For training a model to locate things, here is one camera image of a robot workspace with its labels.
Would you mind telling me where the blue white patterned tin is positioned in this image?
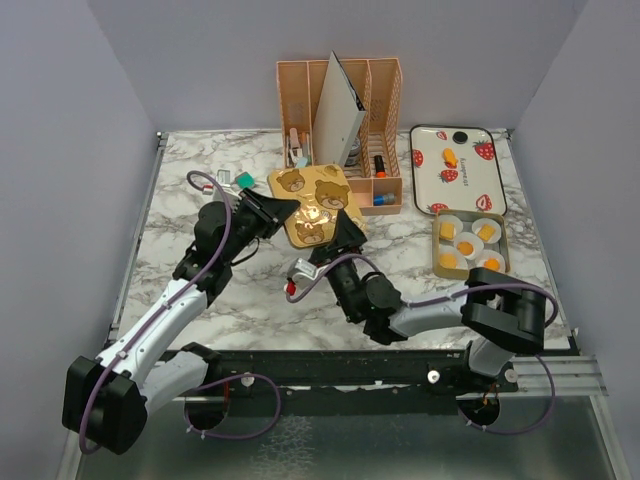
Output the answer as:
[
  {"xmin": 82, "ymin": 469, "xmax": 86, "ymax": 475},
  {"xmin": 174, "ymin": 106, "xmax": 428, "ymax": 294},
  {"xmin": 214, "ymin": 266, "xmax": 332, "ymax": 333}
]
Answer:
[{"xmin": 345, "ymin": 137, "xmax": 361, "ymax": 167}]

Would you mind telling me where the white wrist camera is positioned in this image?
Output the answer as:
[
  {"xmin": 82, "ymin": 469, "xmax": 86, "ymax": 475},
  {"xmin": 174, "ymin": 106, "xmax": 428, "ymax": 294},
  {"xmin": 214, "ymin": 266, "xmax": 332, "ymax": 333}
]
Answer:
[
  {"xmin": 202, "ymin": 169, "xmax": 240, "ymax": 203},
  {"xmin": 284, "ymin": 258, "xmax": 318, "ymax": 296}
]

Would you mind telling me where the peach plastic desk organizer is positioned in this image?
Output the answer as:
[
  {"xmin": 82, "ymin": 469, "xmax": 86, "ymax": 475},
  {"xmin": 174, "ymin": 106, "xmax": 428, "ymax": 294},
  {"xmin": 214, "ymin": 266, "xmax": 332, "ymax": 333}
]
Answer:
[{"xmin": 276, "ymin": 54, "xmax": 403, "ymax": 216}]

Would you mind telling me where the orange fish-shaped cookie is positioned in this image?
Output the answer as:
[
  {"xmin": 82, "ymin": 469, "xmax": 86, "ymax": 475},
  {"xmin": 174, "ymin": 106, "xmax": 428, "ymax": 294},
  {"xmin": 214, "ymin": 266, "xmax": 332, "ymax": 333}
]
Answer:
[
  {"xmin": 482, "ymin": 258, "xmax": 501, "ymax": 271},
  {"xmin": 442, "ymin": 148, "xmax": 458, "ymax": 169}
]

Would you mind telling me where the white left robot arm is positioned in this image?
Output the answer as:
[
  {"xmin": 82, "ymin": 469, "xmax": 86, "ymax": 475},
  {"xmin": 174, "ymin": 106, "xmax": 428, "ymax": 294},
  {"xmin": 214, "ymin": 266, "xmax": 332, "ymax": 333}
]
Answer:
[{"xmin": 62, "ymin": 189, "xmax": 300, "ymax": 455}]

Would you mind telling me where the strawberry print white tray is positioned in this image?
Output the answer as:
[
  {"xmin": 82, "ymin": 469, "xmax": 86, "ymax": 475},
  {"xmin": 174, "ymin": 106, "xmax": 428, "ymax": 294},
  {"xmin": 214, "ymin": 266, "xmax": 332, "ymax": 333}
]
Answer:
[{"xmin": 409, "ymin": 125, "xmax": 507, "ymax": 215}]

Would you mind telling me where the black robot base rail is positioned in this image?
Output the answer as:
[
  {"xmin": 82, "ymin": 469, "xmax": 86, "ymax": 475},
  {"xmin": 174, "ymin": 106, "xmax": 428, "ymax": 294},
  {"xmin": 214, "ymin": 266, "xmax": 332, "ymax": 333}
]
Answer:
[{"xmin": 179, "ymin": 348, "xmax": 518, "ymax": 424}]

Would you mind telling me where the rectangular yellow cracker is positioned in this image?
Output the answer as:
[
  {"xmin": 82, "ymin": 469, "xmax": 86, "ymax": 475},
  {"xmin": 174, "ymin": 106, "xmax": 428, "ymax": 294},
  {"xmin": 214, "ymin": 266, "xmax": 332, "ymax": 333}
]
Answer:
[{"xmin": 476, "ymin": 224, "xmax": 496, "ymax": 243}]

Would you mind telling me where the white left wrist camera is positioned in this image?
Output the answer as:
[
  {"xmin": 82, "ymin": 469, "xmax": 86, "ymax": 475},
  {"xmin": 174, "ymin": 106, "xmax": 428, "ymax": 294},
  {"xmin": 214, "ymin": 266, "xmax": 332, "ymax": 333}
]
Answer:
[{"xmin": 202, "ymin": 169, "xmax": 240, "ymax": 203}]

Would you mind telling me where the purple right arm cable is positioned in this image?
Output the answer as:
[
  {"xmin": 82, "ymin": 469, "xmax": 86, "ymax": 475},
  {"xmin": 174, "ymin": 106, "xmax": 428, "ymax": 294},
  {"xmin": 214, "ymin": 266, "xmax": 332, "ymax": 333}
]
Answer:
[{"xmin": 287, "ymin": 254, "xmax": 559, "ymax": 434}]

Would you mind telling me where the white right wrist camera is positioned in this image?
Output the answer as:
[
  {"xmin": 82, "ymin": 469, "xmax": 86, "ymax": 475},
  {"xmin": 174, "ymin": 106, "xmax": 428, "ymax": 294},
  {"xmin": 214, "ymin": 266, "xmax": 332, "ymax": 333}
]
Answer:
[{"xmin": 284, "ymin": 258, "xmax": 318, "ymax": 296}]

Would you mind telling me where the gold metal cookie tin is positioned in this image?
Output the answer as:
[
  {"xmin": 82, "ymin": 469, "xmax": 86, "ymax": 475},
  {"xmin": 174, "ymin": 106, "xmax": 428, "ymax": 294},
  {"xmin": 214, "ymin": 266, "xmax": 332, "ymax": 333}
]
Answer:
[{"xmin": 432, "ymin": 209, "xmax": 511, "ymax": 280}]

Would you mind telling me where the rectangular tan biscuit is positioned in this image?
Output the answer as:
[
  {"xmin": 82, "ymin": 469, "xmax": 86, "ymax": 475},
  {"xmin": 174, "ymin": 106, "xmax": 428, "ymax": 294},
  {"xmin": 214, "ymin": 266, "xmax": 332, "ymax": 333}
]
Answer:
[{"xmin": 439, "ymin": 222, "xmax": 456, "ymax": 240}]

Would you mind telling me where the black round sandwich cookie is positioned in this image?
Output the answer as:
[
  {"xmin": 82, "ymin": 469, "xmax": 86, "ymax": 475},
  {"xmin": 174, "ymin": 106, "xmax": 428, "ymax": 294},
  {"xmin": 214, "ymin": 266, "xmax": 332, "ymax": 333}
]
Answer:
[{"xmin": 452, "ymin": 131, "xmax": 468, "ymax": 144}]

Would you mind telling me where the pink white stapler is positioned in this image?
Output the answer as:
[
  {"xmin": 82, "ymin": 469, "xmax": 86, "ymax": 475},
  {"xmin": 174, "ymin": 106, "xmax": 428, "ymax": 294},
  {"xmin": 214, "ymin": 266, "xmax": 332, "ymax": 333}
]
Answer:
[{"xmin": 286, "ymin": 128, "xmax": 309, "ymax": 168}]

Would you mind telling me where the white paper cupcake liner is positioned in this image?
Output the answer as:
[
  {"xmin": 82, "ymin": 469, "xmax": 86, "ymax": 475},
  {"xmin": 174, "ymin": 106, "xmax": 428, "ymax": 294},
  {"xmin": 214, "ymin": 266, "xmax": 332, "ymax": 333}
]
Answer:
[
  {"xmin": 453, "ymin": 231, "xmax": 484, "ymax": 260},
  {"xmin": 438, "ymin": 252, "xmax": 468, "ymax": 270},
  {"xmin": 438, "ymin": 215, "xmax": 464, "ymax": 241},
  {"xmin": 475, "ymin": 249, "xmax": 506, "ymax": 273},
  {"xmin": 471, "ymin": 218, "xmax": 502, "ymax": 244}
]

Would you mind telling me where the black orange marker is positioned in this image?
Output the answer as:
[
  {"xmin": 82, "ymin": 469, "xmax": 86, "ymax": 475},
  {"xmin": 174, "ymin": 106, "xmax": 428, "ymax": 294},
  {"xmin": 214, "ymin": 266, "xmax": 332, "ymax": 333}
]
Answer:
[{"xmin": 374, "ymin": 155, "xmax": 387, "ymax": 178}]

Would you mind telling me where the silver tin lid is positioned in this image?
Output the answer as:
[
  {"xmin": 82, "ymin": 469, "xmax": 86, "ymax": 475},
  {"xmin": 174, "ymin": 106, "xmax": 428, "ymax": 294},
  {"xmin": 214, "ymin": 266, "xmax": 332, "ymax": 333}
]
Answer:
[{"xmin": 267, "ymin": 165, "xmax": 366, "ymax": 249}]

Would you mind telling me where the small oval brown cookie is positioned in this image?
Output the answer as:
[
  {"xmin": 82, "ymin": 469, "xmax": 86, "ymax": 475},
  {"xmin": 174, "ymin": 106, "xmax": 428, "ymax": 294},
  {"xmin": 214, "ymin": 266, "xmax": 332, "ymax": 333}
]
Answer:
[{"xmin": 457, "ymin": 241, "xmax": 474, "ymax": 256}]

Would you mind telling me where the grey folder board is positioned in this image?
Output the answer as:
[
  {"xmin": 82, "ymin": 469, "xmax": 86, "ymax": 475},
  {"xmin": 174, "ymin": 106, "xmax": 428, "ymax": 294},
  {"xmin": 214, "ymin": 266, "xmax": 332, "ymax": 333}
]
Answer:
[{"xmin": 312, "ymin": 51, "xmax": 367, "ymax": 167}]

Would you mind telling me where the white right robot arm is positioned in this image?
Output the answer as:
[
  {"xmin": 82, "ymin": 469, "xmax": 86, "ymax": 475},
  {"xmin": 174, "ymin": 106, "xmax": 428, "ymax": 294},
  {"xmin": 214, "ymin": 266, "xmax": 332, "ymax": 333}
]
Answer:
[{"xmin": 309, "ymin": 212, "xmax": 555, "ymax": 391}]

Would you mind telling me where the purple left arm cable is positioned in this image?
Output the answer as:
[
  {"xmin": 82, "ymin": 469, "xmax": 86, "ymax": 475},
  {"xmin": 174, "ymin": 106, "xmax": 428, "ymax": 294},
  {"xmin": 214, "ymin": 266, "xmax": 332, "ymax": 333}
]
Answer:
[{"xmin": 77, "ymin": 170, "xmax": 282, "ymax": 456}]

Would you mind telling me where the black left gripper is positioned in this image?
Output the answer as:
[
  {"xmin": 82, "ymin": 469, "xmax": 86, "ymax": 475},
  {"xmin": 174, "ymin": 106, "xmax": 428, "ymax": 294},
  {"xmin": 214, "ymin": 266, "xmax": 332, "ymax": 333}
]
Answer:
[{"xmin": 222, "ymin": 187, "xmax": 299, "ymax": 263}]

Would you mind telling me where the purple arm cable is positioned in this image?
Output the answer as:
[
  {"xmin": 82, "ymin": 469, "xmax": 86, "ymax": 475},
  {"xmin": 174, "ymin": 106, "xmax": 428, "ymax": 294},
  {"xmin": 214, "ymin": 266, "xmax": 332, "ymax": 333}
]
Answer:
[
  {"xmin": 287, "ymin": 254, "xmax": 559, "ymax": 434},
  {"xmin": 77, "ymin": 170, "xmax": 282, "ymax": 456}
]

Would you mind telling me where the teal eraser block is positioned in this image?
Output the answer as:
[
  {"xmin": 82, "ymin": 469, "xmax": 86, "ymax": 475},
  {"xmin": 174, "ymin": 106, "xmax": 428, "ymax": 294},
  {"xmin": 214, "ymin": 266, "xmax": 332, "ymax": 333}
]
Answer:
[{"xmin": 235, "ymin": 172, "xmax": 255, "ymax": 189}]

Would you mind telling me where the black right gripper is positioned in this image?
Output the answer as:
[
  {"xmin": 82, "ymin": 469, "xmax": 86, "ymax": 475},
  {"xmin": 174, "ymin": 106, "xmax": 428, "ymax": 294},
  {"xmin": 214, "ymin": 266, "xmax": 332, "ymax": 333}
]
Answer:
[{"xmin": 306, "ymin": 209, "xmax": 366, "ymax": 323}]

